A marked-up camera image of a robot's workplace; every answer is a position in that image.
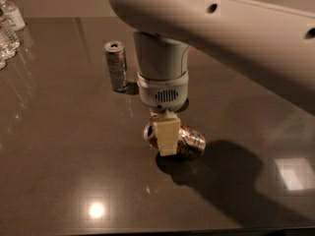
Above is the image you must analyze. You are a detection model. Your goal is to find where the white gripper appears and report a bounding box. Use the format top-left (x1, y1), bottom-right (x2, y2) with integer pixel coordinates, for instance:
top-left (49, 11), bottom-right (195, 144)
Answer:
top-left (138, 72), bottom-right (189, 156)

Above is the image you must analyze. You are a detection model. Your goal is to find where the orange soda can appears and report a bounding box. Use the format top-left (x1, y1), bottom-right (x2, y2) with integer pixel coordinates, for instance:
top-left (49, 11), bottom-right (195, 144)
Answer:
top-left (143, 116), bottom-right (206, 160)

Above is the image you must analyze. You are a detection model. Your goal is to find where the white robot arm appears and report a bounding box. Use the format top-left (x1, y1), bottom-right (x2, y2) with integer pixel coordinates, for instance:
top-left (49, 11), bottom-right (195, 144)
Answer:
top-left (108, 0), bottom-right (315, 158)

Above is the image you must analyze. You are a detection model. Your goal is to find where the slim silver can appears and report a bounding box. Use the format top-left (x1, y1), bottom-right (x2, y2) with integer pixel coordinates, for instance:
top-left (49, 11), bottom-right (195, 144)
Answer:
top-left (104, 40), bottom-right (129, 91)

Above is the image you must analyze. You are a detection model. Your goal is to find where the clear water bottle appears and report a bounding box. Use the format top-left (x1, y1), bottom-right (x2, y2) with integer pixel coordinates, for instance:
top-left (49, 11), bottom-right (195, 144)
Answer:
top-left (0, 9), bottom-right (21, 60)

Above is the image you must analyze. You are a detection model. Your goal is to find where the water bottle white label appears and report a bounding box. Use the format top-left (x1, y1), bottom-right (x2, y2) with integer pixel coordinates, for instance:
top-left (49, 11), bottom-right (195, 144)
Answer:
top-left (0, 0), bottom-right (26, 31)

